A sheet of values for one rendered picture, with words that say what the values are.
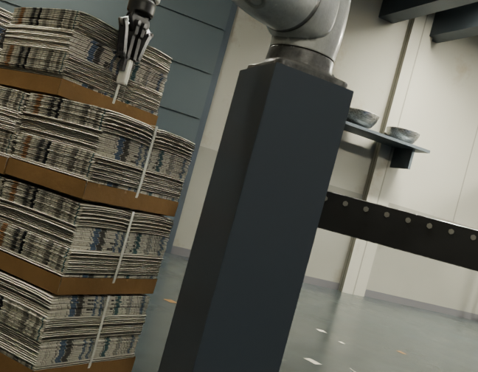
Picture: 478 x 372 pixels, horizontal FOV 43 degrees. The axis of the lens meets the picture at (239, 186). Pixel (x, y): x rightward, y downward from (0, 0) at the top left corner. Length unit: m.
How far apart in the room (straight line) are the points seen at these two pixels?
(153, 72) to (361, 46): 5.27
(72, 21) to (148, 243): 0.62
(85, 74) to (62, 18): 0.15
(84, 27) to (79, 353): 0.83
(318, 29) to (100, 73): 0.64
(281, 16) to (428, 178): 6.33
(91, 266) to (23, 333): 0.22
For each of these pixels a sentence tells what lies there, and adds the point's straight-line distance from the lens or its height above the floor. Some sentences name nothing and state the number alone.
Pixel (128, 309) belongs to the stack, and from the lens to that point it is 1.75.
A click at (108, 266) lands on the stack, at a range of 1.61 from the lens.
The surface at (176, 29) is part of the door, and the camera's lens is 6.05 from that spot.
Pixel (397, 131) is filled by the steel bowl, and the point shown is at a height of 1.82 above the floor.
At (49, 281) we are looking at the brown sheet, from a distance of 1.54.
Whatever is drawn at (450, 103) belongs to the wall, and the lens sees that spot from 7.70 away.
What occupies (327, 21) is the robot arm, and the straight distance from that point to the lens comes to 1.38.
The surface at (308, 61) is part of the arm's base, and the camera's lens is 1.36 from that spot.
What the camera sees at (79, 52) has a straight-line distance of 1.67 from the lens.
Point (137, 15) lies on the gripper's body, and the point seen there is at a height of 1.11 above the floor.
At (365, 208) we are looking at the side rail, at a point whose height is 0.78.
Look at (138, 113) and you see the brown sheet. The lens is 1.82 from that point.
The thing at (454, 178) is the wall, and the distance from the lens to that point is 7.78.
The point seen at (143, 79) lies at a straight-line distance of 1.83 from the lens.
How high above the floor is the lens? 0.71
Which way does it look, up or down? 1 degrees up
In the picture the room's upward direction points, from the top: 15 degrees clockwise
